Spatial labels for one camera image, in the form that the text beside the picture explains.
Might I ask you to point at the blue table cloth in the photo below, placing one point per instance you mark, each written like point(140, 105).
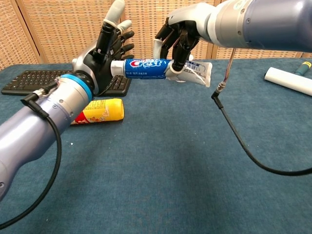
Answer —
point(156, 182)

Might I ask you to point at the white paper roll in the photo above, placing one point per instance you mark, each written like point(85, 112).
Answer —
point(287, 80)

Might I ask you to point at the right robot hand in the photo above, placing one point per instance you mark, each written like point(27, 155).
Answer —
point(192, 17)

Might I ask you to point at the yellow plastic bottle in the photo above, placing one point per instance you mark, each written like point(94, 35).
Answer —
point(107, 109)

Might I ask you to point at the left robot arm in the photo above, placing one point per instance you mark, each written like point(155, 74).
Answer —
point(36, 126)

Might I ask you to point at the blue and white toothpaste tube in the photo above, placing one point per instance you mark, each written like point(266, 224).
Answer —
point(146, 69)

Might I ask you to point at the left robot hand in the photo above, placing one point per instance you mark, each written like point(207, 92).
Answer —
point(97, 65)

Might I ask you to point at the black computer keyboard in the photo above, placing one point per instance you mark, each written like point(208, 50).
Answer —
point(24, 83)

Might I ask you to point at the woven wooden folding screen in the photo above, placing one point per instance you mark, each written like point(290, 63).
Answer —
point(61, 29)

